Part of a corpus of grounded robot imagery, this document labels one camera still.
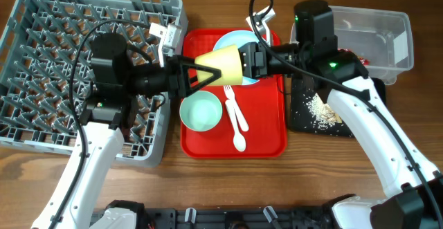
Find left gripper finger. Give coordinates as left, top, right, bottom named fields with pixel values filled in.
left=179, top=55, right=222, bottom=75
left=186, top=70, right=222, bottom=96

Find yellow cup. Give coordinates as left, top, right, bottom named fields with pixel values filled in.
left=195, top=44, right=243, bottom=86

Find green saucer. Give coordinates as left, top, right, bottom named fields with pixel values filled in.
left=179, top=91, right=223, bottom=132

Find rice and food scraps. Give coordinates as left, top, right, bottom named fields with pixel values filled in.
left=307, top=94, right=343, bottom=130

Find red snack wrapper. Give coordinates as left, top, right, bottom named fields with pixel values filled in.
left=338, top=48, right=370, bottom=66

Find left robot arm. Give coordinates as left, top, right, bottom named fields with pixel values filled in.
left=32, top=33, right=222, bottom=228

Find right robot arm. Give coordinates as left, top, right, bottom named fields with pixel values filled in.
left=239, top=0, right=442, bottom=228

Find black waste tray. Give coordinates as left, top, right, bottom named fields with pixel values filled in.
left=287, top=73, right=388, bottom=138

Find grey dishwasher rack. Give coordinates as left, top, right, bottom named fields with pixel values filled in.
left=1, top=0, right=188, bottom=155

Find pink plastic fork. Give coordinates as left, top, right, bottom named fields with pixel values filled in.
left=223, top=85, right=249, bottom=131

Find light blue plate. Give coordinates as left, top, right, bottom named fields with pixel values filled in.
left=213, top=30, right=261, bottom=86

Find red serving tray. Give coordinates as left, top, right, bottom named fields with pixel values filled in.
left=180, top=28, right=288, bottom=159

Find white plastic spoon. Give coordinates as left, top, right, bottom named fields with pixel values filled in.
left=225, top=100, right=246, bottom=152

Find clear plastic bin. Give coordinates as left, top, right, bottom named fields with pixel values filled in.
left=291, top=0, right=414, bottom=85

